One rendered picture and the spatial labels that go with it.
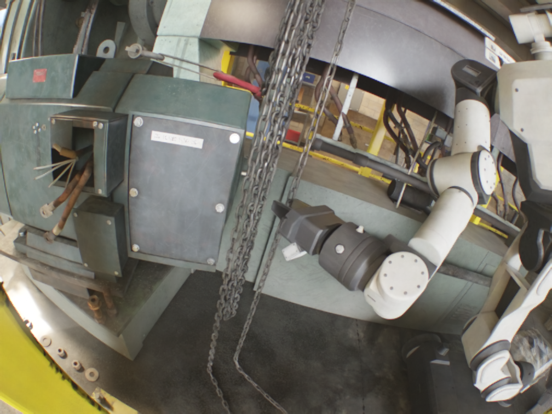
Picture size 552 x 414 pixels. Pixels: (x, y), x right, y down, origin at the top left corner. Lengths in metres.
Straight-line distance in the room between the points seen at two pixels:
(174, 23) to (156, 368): 1.36
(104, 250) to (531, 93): 0.88
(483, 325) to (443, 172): 0.49
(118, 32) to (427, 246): 1.48
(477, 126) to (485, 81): 0.13
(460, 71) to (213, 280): 1.22
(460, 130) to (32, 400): 0.82
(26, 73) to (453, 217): 0.86
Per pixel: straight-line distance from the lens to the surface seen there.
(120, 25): 1.43
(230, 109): 0.44
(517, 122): 0.56
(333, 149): 0.83
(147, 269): 0.78
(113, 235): 0.48
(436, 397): 1.02
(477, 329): 0.82
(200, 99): 0.45
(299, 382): 0.96
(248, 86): 0.54
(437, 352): 1.12
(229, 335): 0.98
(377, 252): 0.34
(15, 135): 0.67
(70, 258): 0.69
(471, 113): 0.56
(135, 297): 0.71
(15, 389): 0.35
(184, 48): 1.11
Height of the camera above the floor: 0.83
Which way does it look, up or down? 24 degrees down
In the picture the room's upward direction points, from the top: 17 degrees clockwise
